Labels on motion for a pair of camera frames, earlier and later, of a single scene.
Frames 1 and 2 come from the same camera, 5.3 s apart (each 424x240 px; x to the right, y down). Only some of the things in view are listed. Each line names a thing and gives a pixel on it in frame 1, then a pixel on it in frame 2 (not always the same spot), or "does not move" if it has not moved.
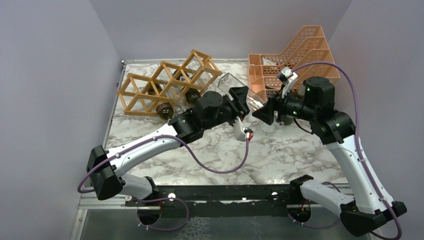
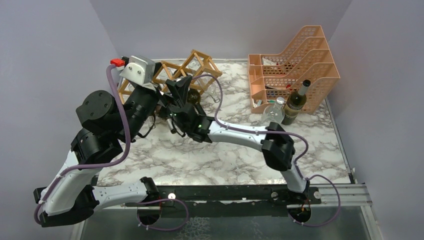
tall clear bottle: (227, 81) → (202, 77)
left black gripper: (240, 95) → (166, 99)
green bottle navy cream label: (178, 75) → (193, 96)
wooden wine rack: (151, 91) does not move
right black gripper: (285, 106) → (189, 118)
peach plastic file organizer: (307, 54) does not move
